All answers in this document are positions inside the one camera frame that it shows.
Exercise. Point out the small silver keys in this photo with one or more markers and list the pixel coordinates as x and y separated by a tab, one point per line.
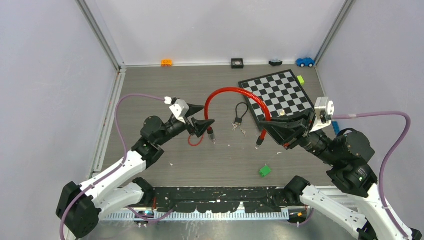
235	126

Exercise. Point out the small black toy car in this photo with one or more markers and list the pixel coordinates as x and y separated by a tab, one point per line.
275	62

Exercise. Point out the aluminium front rail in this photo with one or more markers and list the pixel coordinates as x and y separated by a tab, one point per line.
153	216

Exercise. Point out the lime green block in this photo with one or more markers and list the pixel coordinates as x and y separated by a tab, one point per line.
301	80

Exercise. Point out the blue toy brick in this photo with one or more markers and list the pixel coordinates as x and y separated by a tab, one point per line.
336	127

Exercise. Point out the small black box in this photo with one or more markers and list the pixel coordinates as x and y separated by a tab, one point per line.
237	63

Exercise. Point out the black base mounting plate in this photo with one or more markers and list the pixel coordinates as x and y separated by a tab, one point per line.
220	200

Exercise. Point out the blue toy car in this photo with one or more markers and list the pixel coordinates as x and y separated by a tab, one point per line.
305	62

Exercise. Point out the green toy brick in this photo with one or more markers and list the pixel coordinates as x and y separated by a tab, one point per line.
264	171

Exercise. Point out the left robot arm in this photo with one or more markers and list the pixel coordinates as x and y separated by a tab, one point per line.
112	179

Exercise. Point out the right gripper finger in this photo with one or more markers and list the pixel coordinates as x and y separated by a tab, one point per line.
299	120
286	136

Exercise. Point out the orange toy block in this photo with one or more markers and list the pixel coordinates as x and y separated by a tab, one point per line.
166	63

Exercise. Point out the black white chessboard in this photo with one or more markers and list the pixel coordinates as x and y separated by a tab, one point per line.
282	92

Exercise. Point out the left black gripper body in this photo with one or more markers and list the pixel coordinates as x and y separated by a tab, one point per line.
188	126

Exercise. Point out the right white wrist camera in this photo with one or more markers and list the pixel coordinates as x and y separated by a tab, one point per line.
324	109

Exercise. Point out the red cable padlock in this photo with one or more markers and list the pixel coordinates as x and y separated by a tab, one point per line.
192	144

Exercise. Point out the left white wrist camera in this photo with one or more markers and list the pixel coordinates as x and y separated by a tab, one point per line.
178	107

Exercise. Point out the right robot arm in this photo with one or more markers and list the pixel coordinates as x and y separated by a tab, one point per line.
348	155

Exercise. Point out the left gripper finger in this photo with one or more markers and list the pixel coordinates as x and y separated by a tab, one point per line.
203	126
194	109

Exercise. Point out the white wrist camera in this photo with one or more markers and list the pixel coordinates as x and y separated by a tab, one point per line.
178	107
324	109

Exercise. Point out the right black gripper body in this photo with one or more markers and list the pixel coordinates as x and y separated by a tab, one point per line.
300	138

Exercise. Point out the black cable padlock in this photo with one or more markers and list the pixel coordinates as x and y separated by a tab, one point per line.
239	119

